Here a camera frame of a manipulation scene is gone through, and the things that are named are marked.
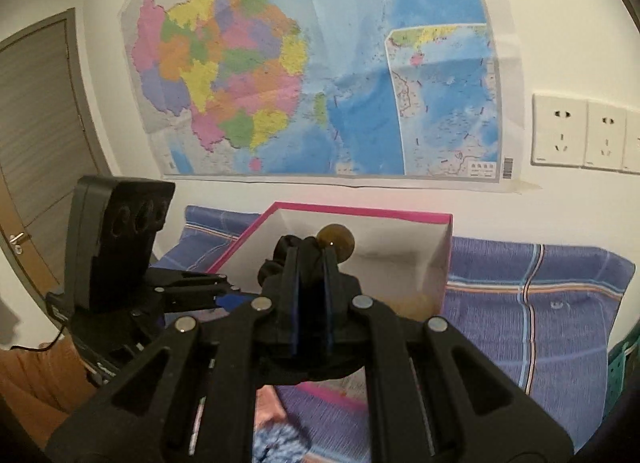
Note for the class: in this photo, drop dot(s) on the colourful wall map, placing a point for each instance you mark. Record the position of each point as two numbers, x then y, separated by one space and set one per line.
350 68

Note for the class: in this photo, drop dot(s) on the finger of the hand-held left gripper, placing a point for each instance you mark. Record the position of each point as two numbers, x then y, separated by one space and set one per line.
210 299
200 277

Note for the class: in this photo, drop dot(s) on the teal plastic rack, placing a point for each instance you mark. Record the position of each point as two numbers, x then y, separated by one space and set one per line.
617 368

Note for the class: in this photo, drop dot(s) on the white wall socket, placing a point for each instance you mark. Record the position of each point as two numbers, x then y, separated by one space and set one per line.
560 130
606 135

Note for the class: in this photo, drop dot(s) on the blue plaid blanket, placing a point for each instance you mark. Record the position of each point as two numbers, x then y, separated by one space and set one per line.
500 303

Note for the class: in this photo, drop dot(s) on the blue checkered scrunchie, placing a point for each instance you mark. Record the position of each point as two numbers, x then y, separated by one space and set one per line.
280 443

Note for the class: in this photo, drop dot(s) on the pink cardboard box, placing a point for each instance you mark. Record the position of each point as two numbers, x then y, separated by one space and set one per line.
390 263

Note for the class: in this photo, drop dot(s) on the grey-brown door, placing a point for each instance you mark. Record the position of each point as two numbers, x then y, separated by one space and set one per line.
40 143

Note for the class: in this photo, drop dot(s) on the person's left forearm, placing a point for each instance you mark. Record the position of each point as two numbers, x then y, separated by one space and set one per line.
30 383

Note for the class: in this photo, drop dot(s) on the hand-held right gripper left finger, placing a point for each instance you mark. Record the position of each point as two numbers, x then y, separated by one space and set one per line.
295 293

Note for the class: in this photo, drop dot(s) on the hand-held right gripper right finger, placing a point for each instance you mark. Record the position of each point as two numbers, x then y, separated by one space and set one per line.
328 293

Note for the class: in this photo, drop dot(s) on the white wall switch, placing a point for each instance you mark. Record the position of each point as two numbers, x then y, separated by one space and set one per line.
632 143

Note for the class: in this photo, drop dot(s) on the pink packet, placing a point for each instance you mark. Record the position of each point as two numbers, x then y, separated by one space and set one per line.
270 408

